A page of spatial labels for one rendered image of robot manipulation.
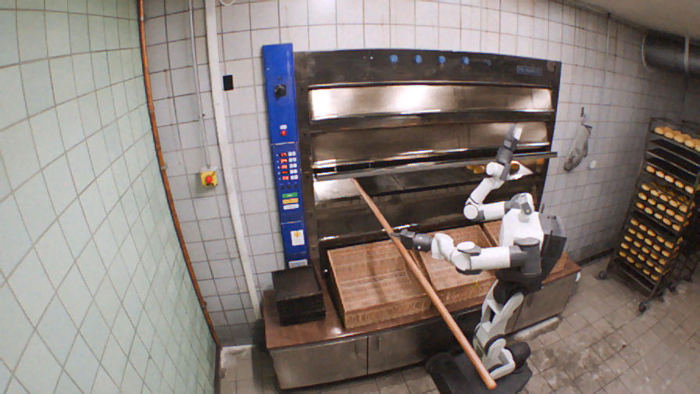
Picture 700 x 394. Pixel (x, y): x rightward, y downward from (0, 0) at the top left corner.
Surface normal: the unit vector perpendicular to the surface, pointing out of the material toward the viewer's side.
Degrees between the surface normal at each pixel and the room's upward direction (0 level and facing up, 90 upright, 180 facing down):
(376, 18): 90
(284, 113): 90
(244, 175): 90
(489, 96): 69
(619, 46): 90
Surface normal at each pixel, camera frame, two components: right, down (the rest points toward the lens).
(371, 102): 0.21, 0.09
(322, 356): 0.23, 0.42
